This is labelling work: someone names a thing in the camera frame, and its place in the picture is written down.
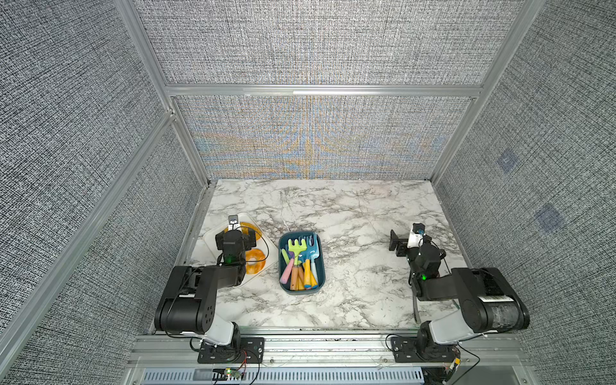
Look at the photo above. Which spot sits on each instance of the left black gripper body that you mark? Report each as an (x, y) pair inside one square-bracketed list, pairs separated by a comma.
[(244, 244)]

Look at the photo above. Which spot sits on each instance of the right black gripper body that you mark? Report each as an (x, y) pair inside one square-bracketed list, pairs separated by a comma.
[(411, 257)]

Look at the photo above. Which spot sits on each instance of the green rake brown handle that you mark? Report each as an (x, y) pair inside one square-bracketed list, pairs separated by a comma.
[(294, 278)]

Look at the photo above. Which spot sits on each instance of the teal plastic storage box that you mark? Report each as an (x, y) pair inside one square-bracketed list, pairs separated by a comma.
[(282, 244)]

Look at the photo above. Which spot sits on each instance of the blue rake yellow handle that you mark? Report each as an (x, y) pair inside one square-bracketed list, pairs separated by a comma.
[(300, 280)]

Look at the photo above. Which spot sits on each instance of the light blue rake white handle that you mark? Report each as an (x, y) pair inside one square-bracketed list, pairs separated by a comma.
[(313, 253)]

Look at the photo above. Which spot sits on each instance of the blue fork yellow handle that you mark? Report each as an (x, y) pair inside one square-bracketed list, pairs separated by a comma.
[(307, 270)]

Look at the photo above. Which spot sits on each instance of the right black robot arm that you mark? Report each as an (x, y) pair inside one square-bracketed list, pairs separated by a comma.
[(487, 302)]

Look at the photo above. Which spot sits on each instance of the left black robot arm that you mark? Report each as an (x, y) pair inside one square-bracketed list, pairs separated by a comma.
[(187, 307)]

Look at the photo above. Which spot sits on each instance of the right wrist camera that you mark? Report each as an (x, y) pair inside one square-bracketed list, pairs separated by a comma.
[(416, 235)]

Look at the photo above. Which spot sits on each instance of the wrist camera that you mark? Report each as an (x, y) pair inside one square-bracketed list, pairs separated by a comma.
[(416, 235), (233, 222)]

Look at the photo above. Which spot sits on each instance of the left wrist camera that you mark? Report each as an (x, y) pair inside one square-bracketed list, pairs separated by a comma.
[(233, 222)]

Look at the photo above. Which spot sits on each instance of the glazed ring donut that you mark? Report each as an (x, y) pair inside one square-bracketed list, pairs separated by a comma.
[(255, 261)]

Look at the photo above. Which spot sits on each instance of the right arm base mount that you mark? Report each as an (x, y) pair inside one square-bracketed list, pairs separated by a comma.
[(407, 350)]

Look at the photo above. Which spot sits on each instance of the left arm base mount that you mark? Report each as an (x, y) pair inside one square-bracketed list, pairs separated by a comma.
[(248, 350)]

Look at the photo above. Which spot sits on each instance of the aluminium front rail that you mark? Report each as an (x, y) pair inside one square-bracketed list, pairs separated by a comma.
[(323, 348)]

